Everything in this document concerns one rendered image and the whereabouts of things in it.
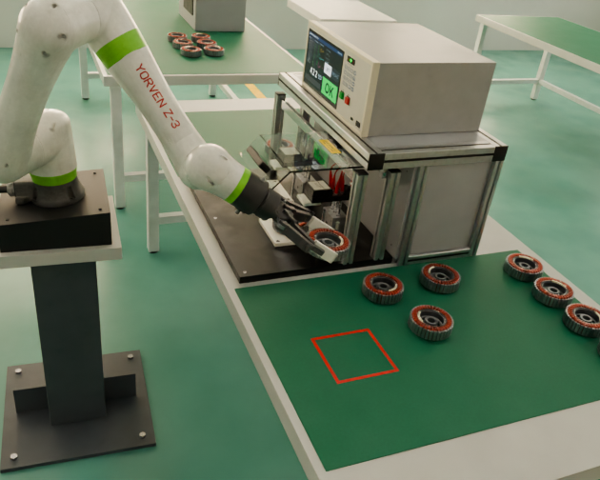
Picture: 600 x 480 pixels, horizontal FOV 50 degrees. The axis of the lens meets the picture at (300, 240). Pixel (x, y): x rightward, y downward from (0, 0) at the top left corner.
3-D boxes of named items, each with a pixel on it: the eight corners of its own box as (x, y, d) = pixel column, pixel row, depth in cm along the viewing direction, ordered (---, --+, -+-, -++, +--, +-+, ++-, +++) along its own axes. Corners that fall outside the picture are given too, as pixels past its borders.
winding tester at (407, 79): (360, 137, 173) (373, 62, 163) (301, 85, 207) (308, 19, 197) (479, 131, 188) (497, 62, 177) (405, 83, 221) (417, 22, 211)
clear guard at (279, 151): (267, 193, 163) (269, 172, 160) (239, 154, 182) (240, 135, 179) (379, 184, 175) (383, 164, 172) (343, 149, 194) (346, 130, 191)
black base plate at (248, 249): (239, 284, 172) (239, 276, 171) (185, 179, 222) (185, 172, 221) (391, 263, 190) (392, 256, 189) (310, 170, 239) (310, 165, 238)
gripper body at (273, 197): (251, 202, 158) (282, 221, 161) (250, 219, 151) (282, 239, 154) (269, 180, 155) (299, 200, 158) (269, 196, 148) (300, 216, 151)
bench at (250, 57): (110, 213, 343) (103, 75, 305) (76, 95, 487) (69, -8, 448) (300, 197, 384) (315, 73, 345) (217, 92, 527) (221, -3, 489)
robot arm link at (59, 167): (12, 185, 176) (-2, 118, 166) (51, 163, 188) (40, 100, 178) (51, 194, 172) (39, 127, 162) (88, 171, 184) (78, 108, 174)
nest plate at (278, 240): (274, 247, 186) (275, 243, 186) (258, 221, 198) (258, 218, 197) (322, 241, 192) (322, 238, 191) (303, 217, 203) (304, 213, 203)
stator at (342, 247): (305, 259, 156) (308, 247, 154) (303, 235, 165) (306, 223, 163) (350, 266, 157) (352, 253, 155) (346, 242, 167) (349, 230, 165)
